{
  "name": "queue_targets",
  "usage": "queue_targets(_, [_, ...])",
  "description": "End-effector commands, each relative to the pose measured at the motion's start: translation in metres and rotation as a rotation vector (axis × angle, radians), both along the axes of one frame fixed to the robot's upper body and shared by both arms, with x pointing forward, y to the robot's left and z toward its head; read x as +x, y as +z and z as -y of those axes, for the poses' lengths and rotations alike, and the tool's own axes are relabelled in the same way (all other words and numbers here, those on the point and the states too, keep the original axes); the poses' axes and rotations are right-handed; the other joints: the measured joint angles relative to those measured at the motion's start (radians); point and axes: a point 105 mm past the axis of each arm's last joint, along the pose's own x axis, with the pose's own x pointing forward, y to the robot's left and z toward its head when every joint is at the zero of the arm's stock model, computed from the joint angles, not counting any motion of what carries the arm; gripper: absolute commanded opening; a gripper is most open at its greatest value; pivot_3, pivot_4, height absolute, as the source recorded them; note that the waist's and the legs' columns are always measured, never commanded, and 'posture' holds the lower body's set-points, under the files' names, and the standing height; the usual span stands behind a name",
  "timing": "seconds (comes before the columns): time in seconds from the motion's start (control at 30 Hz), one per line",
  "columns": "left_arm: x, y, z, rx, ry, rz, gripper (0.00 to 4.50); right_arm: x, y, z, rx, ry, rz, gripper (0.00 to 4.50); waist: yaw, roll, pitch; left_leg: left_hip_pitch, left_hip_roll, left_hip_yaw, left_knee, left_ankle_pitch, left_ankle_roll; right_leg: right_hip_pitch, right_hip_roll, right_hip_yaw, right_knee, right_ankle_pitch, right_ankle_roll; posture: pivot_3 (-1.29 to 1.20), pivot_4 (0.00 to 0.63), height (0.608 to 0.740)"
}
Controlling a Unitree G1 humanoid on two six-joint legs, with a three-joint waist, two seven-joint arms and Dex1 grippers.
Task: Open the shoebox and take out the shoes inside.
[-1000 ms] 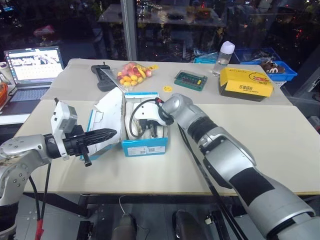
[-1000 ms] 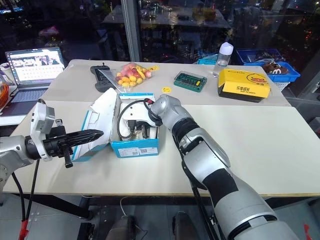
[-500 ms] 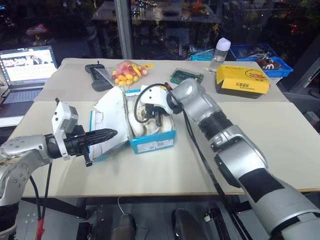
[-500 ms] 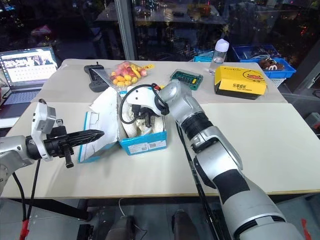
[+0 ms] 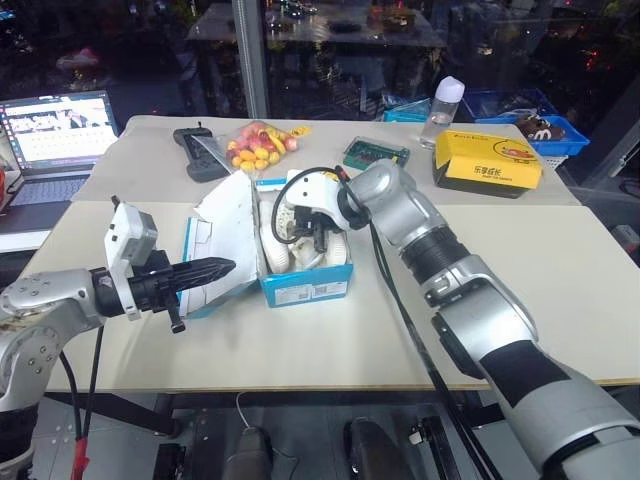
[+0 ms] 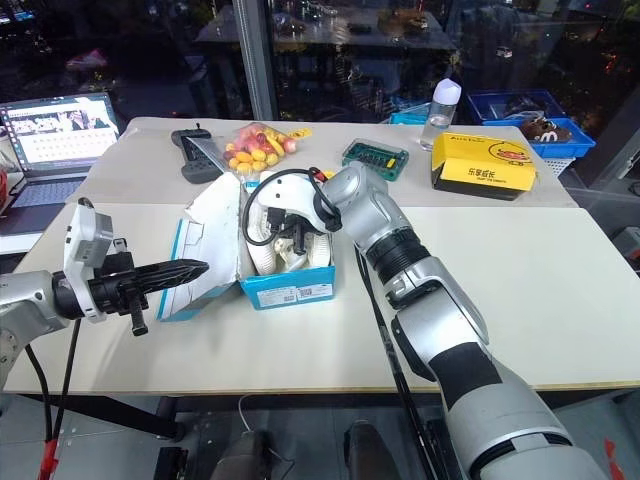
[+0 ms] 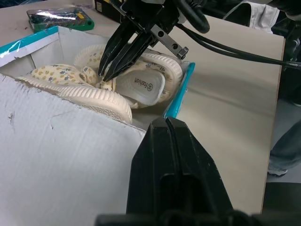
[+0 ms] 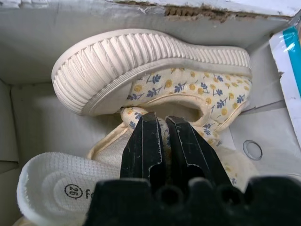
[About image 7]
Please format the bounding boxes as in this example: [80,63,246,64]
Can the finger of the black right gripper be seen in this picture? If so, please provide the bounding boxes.
[103,31,158,82]
[98,20,138,77]

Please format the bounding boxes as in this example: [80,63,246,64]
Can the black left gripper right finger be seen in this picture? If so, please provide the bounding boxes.
[166,117,234,215]

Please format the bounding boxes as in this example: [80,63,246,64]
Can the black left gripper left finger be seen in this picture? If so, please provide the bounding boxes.
[126,117,182,215]

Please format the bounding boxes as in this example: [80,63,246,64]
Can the cream floral shoe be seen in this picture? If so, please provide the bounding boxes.
[16,64,134,125]
[73,44,184,109]

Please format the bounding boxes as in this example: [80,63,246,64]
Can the teal and white cardboard shoebox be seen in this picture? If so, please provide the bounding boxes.
[0,25,196,226]

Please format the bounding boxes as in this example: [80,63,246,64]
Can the black and yellow box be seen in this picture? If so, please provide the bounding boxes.
[94,0,126,24]

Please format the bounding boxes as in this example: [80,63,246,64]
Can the cream floral shoe, ribbed sole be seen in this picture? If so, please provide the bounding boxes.
[16,64,134,125]

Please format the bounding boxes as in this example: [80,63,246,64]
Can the green screwdriver bit case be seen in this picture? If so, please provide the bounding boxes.
[26,7,95,33]

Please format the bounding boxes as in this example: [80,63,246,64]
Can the person in blue jeans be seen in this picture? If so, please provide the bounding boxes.
[267,98,301,177]

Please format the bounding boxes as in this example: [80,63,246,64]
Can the grey white garment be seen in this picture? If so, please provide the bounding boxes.
[224,0,281,35]

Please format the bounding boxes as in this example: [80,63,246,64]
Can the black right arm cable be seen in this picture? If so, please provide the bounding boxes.
[175,0,301,71]

